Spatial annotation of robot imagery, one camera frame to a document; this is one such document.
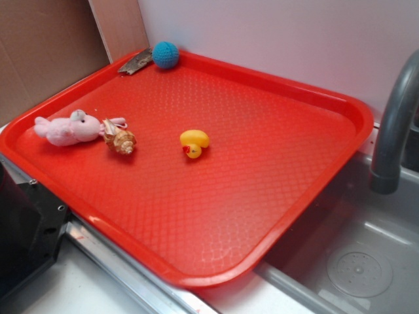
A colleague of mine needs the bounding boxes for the red plastic tray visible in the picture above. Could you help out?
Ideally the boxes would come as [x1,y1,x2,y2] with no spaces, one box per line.
[1,52,373,289]

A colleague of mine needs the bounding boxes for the yellow rubber duck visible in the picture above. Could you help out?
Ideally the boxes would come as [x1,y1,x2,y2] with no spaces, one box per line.
[179,130,210,159]

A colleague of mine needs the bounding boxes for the blue crocheted ball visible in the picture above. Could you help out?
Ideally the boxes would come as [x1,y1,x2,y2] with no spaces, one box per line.
[152,41,179,69]

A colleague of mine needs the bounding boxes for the grey faucet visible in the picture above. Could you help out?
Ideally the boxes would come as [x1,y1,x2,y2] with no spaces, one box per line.
[369,51,418,194]

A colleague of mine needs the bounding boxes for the grey sink basin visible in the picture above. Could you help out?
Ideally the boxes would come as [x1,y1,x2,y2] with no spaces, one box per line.
[256,153,418,313]

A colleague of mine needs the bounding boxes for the brown spiral seashell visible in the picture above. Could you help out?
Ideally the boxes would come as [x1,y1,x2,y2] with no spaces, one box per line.
[103,119,137,155]

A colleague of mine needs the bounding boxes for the pink plush bunny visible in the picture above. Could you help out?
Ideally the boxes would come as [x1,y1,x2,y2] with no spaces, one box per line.
[33,109,129,147]

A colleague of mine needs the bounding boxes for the brown bark piece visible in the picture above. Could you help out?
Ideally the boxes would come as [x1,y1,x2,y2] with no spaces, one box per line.
[118,47,153,75]

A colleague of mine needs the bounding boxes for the cardboard panel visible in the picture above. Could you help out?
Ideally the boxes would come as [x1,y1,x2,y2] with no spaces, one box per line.
[1,1,149,126]

